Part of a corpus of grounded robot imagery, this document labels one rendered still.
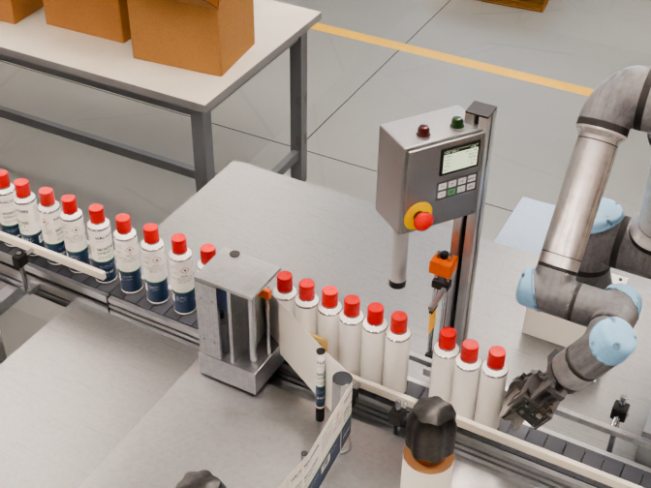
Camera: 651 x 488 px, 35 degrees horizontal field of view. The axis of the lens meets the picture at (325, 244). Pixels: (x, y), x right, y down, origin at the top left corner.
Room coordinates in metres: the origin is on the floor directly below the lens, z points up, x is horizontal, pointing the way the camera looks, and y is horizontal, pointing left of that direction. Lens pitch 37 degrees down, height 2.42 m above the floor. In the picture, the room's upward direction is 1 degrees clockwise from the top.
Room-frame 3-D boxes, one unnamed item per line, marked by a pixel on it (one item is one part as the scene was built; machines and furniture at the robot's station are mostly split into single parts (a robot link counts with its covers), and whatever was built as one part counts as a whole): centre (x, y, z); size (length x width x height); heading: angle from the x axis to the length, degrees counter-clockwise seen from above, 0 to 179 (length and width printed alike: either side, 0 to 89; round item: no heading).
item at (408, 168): (1.59, -0.19, 1.38); 0.17 x 0.10 x 0.19; 117
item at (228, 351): (1.58, 0.17, 1.01); 0.14 x 0.13 x 0.26; 62
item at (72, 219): (1.90, 0.59, 0.98); 0.05 x 0.05 x 0.20
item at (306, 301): (1.61, 0.04, 0.98); 0.05 x 0.05 x 0.20
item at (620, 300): (1.41, -0.52, 1.19); 0.11 x 0.11 x 0.08; 63
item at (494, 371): (1.42, -0.33, 0.98); 0.05 x 0.05 x 0.20
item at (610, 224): (1.78, -0.58, 1.10); 0.13 x 0.12 x 0.14; 63
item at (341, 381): (1.36, -0.04, 0.97); 0.05 x 0.05 x 0.19
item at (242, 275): (1.57, 0.17, 1.14); 0.14 x 0.11 x 0.01; 62
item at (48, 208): (1.93, 0.64, 0.98); 0.05 x 0.05 x 0.20
